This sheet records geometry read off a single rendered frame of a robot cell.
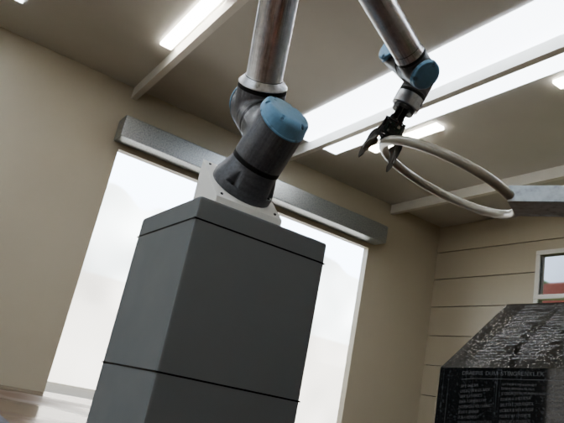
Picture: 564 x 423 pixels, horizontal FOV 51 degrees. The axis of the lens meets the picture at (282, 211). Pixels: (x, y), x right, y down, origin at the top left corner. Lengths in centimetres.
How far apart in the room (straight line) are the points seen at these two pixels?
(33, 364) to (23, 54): 372
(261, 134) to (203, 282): 45
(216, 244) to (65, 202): 631
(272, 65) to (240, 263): 60
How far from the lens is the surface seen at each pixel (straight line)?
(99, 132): 802
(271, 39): 172
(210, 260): 144
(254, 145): 163
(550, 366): 157
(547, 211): 188
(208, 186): 167
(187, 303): 141
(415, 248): 1072
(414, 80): 178
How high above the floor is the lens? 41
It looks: 18 degrees up
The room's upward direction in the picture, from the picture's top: 12 degrees clockwise
